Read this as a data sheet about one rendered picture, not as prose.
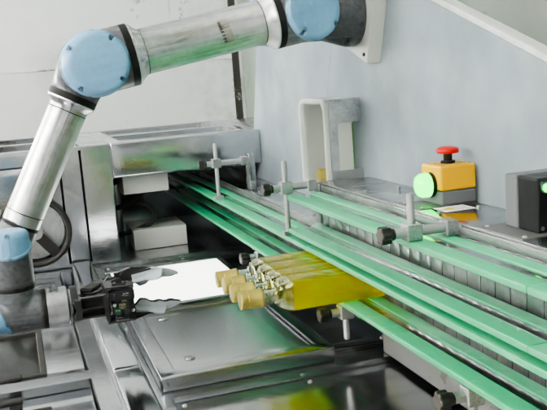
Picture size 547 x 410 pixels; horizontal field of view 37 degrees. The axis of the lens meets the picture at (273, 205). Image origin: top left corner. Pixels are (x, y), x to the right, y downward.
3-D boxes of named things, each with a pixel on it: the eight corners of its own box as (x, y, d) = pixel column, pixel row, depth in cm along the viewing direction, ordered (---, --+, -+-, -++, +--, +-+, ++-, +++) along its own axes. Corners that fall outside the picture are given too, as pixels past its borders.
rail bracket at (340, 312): (379, 329, 160) (317, 340, 156) (378, 295, 159) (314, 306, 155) (388, 334, 156) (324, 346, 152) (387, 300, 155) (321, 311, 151)
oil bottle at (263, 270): (350, 276, 170) (253, 291, 164) (348, 250, 169) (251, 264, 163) (361, 282, 165) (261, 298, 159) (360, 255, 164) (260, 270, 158)
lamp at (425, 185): (425, 195, 146) (410, 197, 145) (424, 171, 145) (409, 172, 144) (438, 198, 142) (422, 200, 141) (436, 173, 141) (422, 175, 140)
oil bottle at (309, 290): (374, 289, 159) (270, 306, 153) (372, 261, 158) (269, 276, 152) (386, 296, 154) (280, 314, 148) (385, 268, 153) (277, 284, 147)
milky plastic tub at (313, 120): (334, 184, 206) (303, 188, 204) (329, 95, 203) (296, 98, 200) (363, 192, 190) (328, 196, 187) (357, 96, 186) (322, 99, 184)
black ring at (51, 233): (75, 259, 252) (3, 269, 245) (67, 192, 248) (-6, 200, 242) (76, 263, 247) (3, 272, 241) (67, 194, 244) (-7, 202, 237)
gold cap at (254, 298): (260, 304, 151) (237, 307, 150) (258, 285, 151) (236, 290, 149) (265, 309, 148) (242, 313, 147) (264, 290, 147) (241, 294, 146)
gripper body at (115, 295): (140, 320, 153) (75, 331, 149) (133, 309, 161) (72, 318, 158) (136, 281, 152) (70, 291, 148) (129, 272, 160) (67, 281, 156)
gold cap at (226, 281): (242, 289, 162) (221, 292, 161) (242, 272, 161) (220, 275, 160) (247, 294, 159) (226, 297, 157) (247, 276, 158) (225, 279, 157)
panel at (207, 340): (220, 265, 240) (105, 282, 230) (219, 255, 240) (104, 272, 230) (336, 360, 156) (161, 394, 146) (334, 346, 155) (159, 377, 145)
